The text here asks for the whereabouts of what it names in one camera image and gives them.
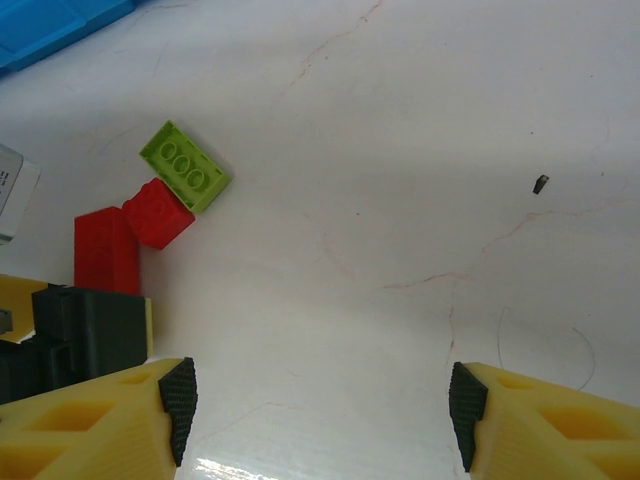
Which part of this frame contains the red two-by-four toy brick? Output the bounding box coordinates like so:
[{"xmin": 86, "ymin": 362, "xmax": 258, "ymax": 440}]
[{"xmin": 73, "ymin": 204, "xmax": 141, "ymax": 295}]

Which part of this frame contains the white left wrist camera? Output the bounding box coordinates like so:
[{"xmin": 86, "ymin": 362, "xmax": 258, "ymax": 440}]
[{"xmin": 0, "ymin": 143, "xmax": 42, "ymax": 244}]

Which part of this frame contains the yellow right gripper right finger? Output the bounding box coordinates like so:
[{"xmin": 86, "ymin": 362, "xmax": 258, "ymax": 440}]
[{"xmin": 448, "ymin": 361, "xmax": 640, "ymax": 480}]

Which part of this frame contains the blue plastic compartment bin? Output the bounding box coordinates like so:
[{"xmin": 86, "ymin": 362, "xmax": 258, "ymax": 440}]
[{"xmin": 0, "ymin": 0, "xmax": 137, "ymax": 72}]

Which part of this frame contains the lime green two-by-four toy brick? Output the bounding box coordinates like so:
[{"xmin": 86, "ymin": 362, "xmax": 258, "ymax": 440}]
[{"xmin": 138, "ymin": 119, "xmax": 235, "ymax": 215}]

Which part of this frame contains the red two-by-two toy brick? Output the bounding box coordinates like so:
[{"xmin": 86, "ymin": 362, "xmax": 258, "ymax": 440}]
[{"xmin": 121, "ymin": 178, "xmax": 196, "ymax": 250}]

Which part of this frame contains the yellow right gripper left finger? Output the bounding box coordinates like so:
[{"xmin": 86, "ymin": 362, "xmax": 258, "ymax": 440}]
[{"xmin": 0, "ymin": 356, "xmax": 199, "ymax": 480}]

